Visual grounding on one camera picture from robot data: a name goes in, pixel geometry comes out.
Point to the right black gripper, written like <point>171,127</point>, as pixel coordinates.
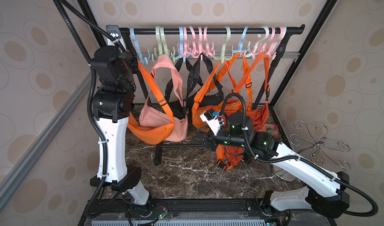
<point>208,139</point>

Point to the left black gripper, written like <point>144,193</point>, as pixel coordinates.
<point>132,58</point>

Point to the pink crossbody bag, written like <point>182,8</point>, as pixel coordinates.
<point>181,126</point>

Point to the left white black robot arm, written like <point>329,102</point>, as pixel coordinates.
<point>109,106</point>

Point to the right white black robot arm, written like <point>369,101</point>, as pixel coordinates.
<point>324,191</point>

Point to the light blue leftmost hook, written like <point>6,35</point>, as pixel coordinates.
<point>143,60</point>

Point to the light blue hook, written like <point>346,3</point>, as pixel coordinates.
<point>143,60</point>
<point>241,43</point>

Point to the green plastic hook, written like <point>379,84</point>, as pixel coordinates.
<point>162,45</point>

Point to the pink plastic hook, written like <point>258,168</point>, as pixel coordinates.
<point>201,45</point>

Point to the green middle hook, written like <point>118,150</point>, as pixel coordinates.
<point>222,58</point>

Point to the white plastic hook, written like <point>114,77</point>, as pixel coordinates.
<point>255,52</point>

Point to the light blue right hook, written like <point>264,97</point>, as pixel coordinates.
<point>241,43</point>

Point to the orange pink backpack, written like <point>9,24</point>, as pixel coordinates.
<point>228,156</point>

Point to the red snack packet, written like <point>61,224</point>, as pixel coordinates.
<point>271,129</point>

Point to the black clothes rack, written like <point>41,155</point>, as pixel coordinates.
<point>289,32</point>

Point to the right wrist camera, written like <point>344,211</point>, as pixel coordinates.
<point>214,121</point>

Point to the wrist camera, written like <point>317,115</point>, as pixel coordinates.
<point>214,121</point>
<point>115,33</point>

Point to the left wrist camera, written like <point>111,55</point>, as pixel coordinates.
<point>115,33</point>

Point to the chrome wire hook stand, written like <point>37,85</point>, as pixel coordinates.
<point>318,145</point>

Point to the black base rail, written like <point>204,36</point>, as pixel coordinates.
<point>203,212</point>

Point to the aluminium side rail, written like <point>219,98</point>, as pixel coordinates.
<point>23,167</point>

